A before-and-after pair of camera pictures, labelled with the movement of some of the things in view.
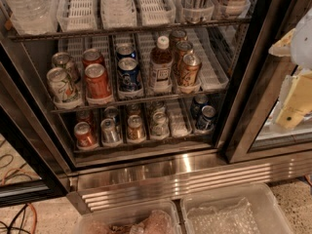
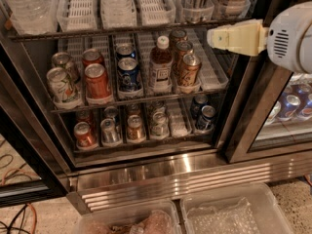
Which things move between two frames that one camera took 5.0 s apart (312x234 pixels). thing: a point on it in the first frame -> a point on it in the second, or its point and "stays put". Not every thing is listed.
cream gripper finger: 282,48 -> 249,37
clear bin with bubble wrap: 250,210 stays put
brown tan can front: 190,71 stays put
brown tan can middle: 182,48 stays put
